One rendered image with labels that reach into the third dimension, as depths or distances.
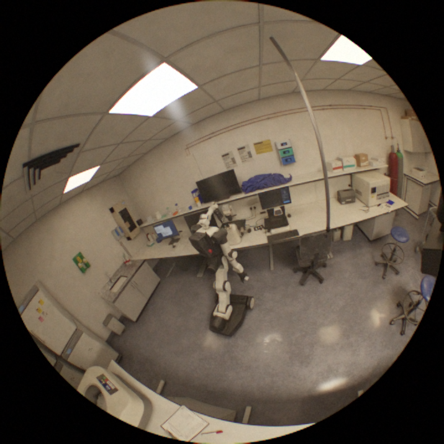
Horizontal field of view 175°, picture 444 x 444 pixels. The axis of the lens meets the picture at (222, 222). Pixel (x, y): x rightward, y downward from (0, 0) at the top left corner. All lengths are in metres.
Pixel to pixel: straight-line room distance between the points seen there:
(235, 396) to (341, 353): 1.25
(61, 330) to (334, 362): 3.41
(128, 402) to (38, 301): 1.82
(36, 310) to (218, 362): 2.54
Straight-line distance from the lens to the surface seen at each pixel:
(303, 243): 1.67
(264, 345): 2.02
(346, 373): 2.08
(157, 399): 1.41
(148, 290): 3.37
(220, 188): 2.47
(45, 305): 2.64
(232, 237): 2.05
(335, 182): 2.88
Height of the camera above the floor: 1.96
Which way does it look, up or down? 24 degrees down
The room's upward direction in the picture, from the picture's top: 23 degrees counter-clockwise
